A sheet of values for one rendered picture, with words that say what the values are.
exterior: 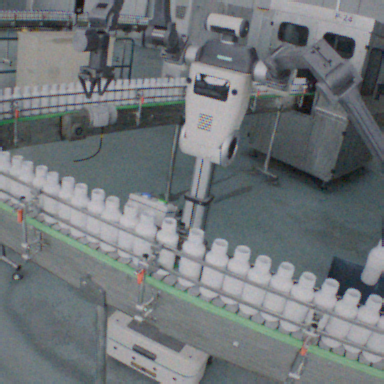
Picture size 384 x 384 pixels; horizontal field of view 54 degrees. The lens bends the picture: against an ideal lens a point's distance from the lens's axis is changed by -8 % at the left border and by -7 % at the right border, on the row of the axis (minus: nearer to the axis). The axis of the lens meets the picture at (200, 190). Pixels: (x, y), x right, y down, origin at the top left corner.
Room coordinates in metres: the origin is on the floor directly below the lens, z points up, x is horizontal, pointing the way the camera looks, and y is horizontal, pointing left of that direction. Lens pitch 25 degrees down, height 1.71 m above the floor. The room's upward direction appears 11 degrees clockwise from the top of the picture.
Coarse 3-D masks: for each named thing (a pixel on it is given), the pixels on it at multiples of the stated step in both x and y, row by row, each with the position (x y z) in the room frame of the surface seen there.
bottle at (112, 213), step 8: (112, 200) 1.02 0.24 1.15; (112, 208) 0.98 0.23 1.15; (104, 216) 0.98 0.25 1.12; (112, 216) 0.98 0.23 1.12; (120, 216) 0.99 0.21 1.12; (104, 224) 0.97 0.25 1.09; (104, 232) 0.97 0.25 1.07; (112, 232) 0.97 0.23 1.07; (112, 240) 0.97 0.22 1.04; (104, 248) 0.97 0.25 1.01; (112, 248) 0.98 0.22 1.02
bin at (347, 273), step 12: (336, 264) 1.27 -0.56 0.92; (348, 264) 1.25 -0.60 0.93; (360, 264) 1.24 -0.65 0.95; (336, 276) 1.26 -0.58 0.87; (348, 276) 1.24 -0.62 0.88; (360, 276) 1.23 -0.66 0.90; (348, 288) 1.24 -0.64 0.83; (360, 288) 1.22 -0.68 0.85; (372, 288) 1.20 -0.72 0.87; (360, 300) 1.21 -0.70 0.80
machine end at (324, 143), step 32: (288, 32) 4.83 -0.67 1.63; (320, 32) 4.57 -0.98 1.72; (352, 32) 4.34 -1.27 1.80; (320, 96) 4.46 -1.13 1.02; (256, 128) 4.92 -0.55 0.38; (288, 128) 4.65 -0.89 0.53; (320, 128) 4.40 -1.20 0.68; (352, 128) 4.41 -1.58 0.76; (288, 160) 4.58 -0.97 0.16; (320, 160) 4.33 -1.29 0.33; (352, 160) 4.68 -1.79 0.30
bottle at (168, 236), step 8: (168, 224) 0.92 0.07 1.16; (176, 224) 0.94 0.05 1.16; (160, 232) 0.93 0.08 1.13; (168, 232) 0.92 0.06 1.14; (160, 240) 0.92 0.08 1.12; (168, 240) 0.91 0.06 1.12; (176, 240) 0.93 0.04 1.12; (176, 248) 0.94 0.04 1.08; (160, 256) 0.91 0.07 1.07; (168, 256) 0.91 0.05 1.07; (160, 264) 0.91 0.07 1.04; (168, 264) 0.92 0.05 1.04; (160, 272) 0.91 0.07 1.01; (168, 272) 0.92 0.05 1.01
